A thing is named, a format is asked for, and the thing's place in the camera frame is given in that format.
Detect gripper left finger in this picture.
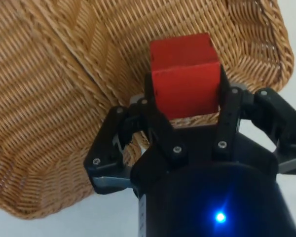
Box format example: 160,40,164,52
84,71,188,195

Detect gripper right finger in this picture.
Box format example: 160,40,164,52
211,65,296,174

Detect red cube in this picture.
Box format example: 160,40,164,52
149,32,222,120

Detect wicker basket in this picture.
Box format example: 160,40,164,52
0,0,150,221
60,0,295,129

